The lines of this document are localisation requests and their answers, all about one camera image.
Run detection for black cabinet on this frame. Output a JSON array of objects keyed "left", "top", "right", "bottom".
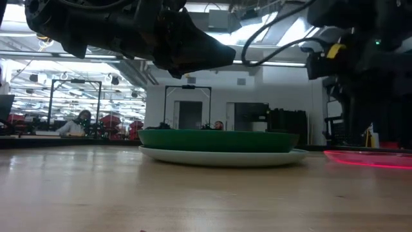
[{"left": 266, "top": 108, "right": 308, "bottom": 146}]

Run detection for pale teal plastic plate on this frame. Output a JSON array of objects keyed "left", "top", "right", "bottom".
[{"left": 138, "top": 145, "right": 310, "bottom": 168}]

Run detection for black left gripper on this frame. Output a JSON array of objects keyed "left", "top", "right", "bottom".
[{"left": 128, "top": 0, "right": 238, "bottom": 80}]

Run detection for dark green plastic plate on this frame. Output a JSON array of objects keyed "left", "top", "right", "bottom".
[{"left": 137, "top": 129, "right": 301, "bottom": 154}]

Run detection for black perforated rack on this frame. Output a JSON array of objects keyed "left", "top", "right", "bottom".
[{"left": 324, "top": 115, "right": 344, "bottom": 146}]

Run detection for black aluminium table frame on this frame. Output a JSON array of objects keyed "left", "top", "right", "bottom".
[{"left": 0, "top": 137, "right": 412, "bottom": 154}]

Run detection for black monitor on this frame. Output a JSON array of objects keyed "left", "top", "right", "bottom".
[{"left": 0, "top": 94, "right": 15, "bottom": 122}]

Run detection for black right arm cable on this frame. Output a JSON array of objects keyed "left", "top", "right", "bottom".
[{"left": 241, "top": 0, "right": 329, "bottom": 68}]

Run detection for yellow black cable reel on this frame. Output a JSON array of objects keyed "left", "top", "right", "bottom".
[{"left": 35, "top": 32, "right": 54, "bottom": 44}]

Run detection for ceiling light strip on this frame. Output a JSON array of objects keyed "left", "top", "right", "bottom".
[{"left": 257, "top": 61, "right": 306, "bottom": 68}]

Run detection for magenta plastic plate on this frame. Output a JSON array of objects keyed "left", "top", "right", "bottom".
[{"left": 324, "top": 150, "right": 412, "bottom": 170}]

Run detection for black background station frame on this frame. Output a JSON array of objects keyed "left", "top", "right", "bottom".
[
  {"left": 47, "top": 79, "right": 102, "bottom": 130},
  {"left": 164, "top": 84, "right": 212, "bottom": 130}
]

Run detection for red chair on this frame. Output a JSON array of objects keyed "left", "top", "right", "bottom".
[
  {"left": 99, "top": 115, "right": 122, "bottom": 140},
  {"left": 128, "top": 120, "right": 145, "bottom": 140}
]

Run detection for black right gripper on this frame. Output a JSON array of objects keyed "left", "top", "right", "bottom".
[{"left": 334, "top": 28, "right": 412, "bottom": 148}]

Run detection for whiteboard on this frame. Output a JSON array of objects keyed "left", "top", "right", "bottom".
[{"left": 326, "top": 99, "right": 342, "bottom": 119}]

